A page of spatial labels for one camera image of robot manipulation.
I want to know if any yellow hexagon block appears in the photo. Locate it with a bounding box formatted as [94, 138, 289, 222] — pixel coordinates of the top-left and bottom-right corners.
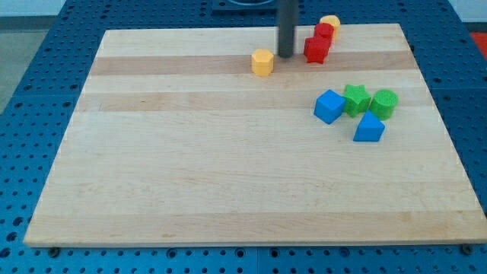
[251, 49, 274, 77]

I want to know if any wooden board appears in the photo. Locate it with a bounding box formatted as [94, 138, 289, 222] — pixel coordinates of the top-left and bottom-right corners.
[24, 24, 486, 247]

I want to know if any blue cube block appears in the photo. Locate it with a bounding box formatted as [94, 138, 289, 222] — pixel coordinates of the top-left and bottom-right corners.
[314, 90, 346, 124]

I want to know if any green star block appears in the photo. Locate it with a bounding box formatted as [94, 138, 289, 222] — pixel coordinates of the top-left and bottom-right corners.
[342, 84, 371, 117]

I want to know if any blue triangular block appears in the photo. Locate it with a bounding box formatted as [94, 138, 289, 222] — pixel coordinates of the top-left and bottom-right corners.
[353, 110, 386, 142]

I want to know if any red block behind star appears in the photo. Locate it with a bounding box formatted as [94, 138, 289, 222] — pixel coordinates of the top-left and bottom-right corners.
[314, 23, 334, 42]

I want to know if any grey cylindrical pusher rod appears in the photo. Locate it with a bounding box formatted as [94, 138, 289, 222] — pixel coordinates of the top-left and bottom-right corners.
[277, 0, 298, 59]

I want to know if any green cylinder block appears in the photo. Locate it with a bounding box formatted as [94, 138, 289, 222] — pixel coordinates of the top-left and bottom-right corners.
[369, 89, 399, 120]

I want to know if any yellow block at back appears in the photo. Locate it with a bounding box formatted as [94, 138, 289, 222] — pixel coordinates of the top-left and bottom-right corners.
[320, 15, 341, 41]

